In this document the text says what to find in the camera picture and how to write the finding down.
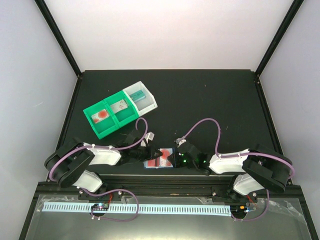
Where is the green bin left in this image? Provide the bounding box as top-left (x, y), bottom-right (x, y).
top-left (83, 100), bottom-right (119, 140)

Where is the left controller circuit board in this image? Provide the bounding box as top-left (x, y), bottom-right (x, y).
top-left (90, 203), bottom-right (109, 212)

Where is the black aluminium frame rail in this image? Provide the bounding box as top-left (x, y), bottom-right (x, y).
top-left (34, 175), bottom-right (304, 200)

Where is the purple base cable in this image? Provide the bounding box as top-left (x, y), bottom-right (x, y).
top-left (231, 189), bottom-right (271, 223)
top-left (79, 188), bottom-right (140, 223)

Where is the red circle card in holder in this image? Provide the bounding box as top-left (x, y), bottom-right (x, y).
top-left (158, 148), bottom-right (173, 168)

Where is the controller circuit board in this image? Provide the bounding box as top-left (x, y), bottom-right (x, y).
top-left (90, 203), bottom-right (109, 212)
top-left (230, 205), bottom-right (254, 213)

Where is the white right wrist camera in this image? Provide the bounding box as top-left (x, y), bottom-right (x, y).
top-left (174, 137), bottom-right (186, 147)

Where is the light blue slotted cable duct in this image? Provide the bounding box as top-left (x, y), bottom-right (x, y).
top-left (42, 202), bottom-right (231, 217)

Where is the right controller circuit board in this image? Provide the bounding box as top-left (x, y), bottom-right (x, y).
top-left (230, 205), bottom-right (254, 213)

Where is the green bin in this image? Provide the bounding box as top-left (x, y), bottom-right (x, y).
top-left (103, 90), bottom-right (139, 128)
top-left (83, 100), bottom-right (119, 140)

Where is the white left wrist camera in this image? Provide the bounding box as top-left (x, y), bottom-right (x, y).
top-left (140, 132), bottom-right (155, 147)

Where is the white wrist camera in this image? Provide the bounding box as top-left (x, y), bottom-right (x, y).
top-left (174, 137), bottom-right (186, 147)
top-left (140, 132), bottom-right (155, 147)

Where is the card with red circle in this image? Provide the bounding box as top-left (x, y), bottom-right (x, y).
top-left (91, 109), bottom-right (110, 124)

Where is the black right corner post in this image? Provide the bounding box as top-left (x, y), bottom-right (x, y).
top-left (255, 0), bottom-right (304, 77)

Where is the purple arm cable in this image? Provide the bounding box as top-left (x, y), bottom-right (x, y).
top-left (176, 118), bottom-right (296, 180)
top-left (48, 117), bottom-right (148, 182)

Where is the green bin middle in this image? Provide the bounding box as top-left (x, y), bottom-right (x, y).
top-left (103, 90), bottom-right (139, 128)

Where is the white translucent bin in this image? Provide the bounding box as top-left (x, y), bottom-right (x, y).
top-left (123, 81), bottom-right (158, 117)

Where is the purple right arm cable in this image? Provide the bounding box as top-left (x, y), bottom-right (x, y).
top-left (176, 118), bottom-right (296, 180)

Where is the white card red pattern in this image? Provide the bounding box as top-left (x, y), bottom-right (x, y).
top-left (110, 99), bottom-right (128, 114)

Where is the blue leather card holder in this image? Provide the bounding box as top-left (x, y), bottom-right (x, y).
top-left (143, 148), bottom-right (174, 169)

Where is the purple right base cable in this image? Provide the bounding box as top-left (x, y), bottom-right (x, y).
top-left (231, 189), bottom-right (271, 223)

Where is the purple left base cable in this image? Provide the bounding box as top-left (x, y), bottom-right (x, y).
top-left (79, 188), bottom-right (140, 223)

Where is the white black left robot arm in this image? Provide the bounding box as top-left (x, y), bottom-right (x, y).
top-left (44, 129), bottom-right (163, 200)

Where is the teal card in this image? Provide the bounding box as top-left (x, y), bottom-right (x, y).
top-left (130, 90), bottom-right (146, 103)

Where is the black left corner post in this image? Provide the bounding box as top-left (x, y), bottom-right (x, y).
top-left (34, 0), bottom-right (82, 77)

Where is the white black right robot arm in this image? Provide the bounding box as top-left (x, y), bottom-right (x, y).
top-left (167, 140), bottom-right (295, 203)

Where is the black corner post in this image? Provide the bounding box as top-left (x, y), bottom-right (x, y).
top-left (255, 0), bottom-right (304, 77)
top-left (34, 0), bottom-right (82, 77)

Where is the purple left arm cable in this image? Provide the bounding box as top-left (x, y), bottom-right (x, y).
top-left (48, 117), bottom-right (148, 182)

